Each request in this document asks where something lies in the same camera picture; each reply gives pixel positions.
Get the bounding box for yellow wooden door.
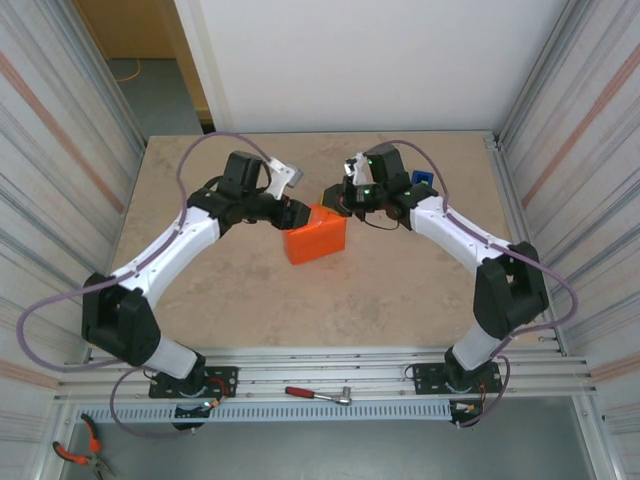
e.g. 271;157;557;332
73;0;216;135

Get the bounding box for aluminium side rail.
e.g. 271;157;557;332
487;132;569;357

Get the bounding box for aluminium rail frame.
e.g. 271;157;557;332
54;346;599;402

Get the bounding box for orange floor cable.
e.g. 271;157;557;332
115;58;145;84

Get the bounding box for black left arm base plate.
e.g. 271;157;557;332
148;365;239;400

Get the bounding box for red-handled ratchet wrench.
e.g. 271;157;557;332
284;385;353;406

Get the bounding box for aluminium frame post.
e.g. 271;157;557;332
69;0;149;156
497;0;601;151

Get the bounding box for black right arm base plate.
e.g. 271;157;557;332
411;361;502;396

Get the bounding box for white slotted cable duct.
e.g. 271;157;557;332
74;402;454;424

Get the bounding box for orange-handled pliers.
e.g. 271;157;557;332
52;412;117;479

